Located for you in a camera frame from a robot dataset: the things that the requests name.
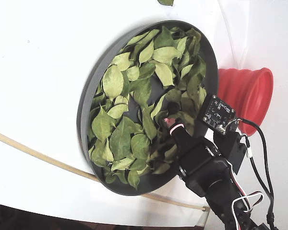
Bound pile of green leaves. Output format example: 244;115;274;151
87;25;207;190

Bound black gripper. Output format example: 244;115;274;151
163;116;234;199

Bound black camera cable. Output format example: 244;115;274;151
227;118;282;230

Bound grey round shallow bowl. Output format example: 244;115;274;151
76;20;219;196

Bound dark blueberry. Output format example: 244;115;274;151
167;102;181;115

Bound black camera circuit board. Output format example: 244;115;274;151
197;94;239;138

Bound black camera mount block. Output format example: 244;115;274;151
212;130;247;174

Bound beige cord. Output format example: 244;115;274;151
0;128;210;213

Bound red collapsible silicone cup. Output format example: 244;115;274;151
216;67;274;138

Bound white red black servo wires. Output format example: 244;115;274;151
225;159;265;222

